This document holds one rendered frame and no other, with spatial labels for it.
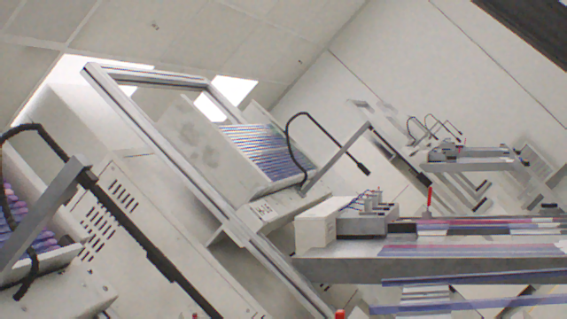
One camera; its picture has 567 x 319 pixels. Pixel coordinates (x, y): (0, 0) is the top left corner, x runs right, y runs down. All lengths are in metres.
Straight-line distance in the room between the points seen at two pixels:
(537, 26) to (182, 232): 1.14
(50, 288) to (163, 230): 0.87
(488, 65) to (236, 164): 6.61
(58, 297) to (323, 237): 1.03
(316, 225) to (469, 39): 6.56
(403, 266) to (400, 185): 3.58
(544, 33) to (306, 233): 1.15
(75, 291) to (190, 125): 0.95
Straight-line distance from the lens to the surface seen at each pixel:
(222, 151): 1.80
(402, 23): 8.33
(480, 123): 8.22
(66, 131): 4.12
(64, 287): 0.94
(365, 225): 1.94
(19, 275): 0.88
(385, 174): 5.19
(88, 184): 0.61
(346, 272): 1.64
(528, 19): 0.82
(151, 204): 1.77
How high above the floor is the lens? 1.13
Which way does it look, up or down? 8 degrees up
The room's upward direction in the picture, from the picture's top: 45 degrees counter-clockwise
